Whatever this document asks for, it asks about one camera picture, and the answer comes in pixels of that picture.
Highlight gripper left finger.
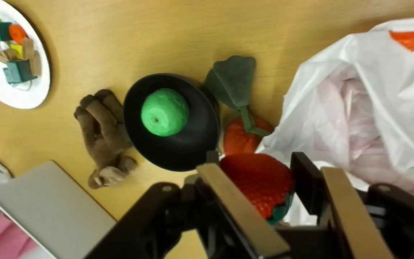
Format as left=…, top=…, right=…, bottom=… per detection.
left=197, top=163, right=290, bottom=259

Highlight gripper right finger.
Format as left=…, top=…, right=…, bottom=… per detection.
left=322, top=166, right=392, bottom=259

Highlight red plush strawberry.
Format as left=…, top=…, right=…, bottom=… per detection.
left=220, top=153, right=294, bottom=224

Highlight white orange plastic bag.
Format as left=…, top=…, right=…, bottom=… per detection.
left=254, top=14, right=414, bottom=227

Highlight brown plush toy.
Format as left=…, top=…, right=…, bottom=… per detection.
left=73, top=89, right=136, bottom=188

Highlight red plush tomato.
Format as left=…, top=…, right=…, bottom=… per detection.
left=222, top=116, right=261, bottom=155

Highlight black bowl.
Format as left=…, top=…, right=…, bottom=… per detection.
left=123, top=73, right=220, bottom=171

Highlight green toy fruit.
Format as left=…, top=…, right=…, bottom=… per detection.
left=140, top=87, right=189, bottom=136

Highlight green felt leaf plush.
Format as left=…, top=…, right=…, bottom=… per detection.
left=204, top=56, right=267, bottom=136

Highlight white storage box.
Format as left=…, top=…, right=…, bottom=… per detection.
left=0, top=161, right=115, bottom=259

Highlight pink cloth in box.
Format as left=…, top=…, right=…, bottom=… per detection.
left=0, top=212, right=37, bottom=259

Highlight white plate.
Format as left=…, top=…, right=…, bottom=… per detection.
left=0, top=0, right=51, bottom=109

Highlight colourful wooden blocks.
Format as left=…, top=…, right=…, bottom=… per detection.
left=0, top=18, right=41, bottom=84

